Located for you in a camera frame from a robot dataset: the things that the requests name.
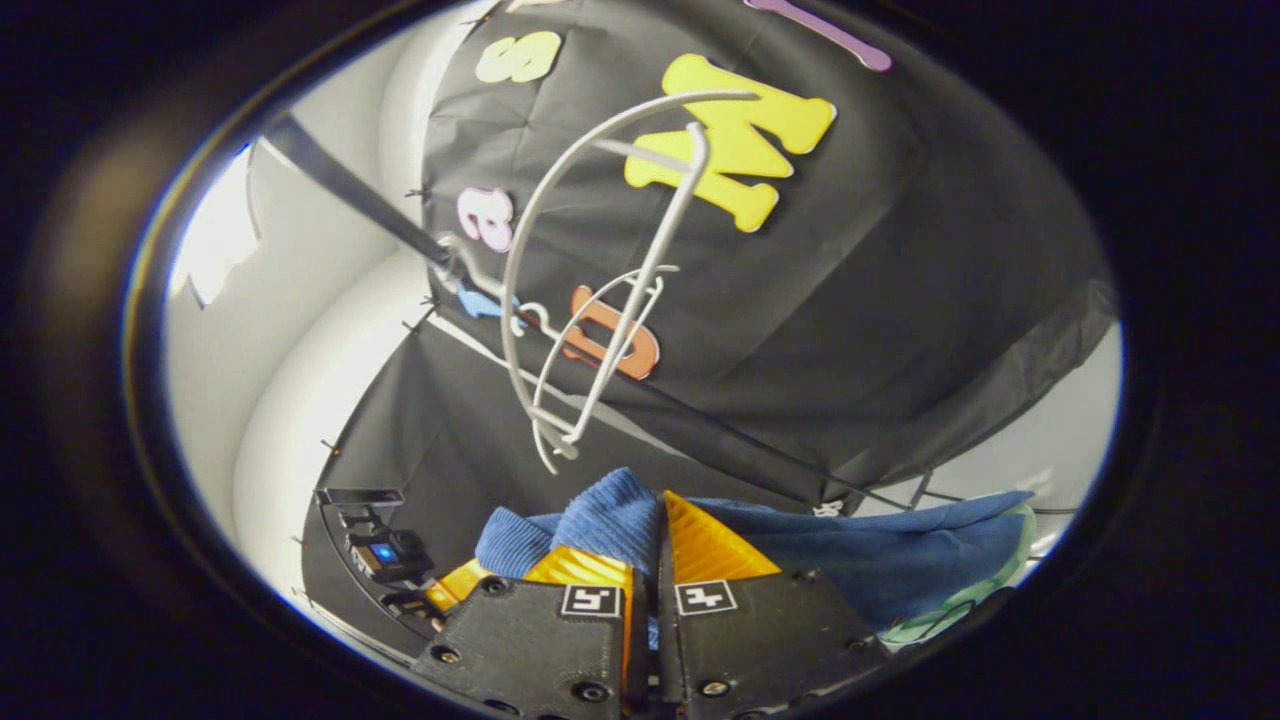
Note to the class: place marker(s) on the ceiling light panel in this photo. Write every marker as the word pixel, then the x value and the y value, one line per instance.
pixel 220 230

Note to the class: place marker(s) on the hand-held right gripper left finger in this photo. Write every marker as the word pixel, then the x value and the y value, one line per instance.
pixel 530 650

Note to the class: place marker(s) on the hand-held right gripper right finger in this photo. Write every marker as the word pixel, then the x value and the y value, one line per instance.
pixel 770 640

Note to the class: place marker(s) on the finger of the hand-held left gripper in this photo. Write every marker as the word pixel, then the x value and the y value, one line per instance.
pixel 458 583

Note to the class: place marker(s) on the black clothes rail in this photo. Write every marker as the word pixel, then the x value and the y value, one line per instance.
pixel 350 190

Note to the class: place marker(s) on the green laundry hamper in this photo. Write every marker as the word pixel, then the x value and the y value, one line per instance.
pixel 985 590

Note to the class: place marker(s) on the white clothes hanger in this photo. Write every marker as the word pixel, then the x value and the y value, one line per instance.
pixel 610 286
pixel 646 265

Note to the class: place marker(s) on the black backdrop cloth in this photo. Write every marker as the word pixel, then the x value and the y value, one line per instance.
pixel 900 300

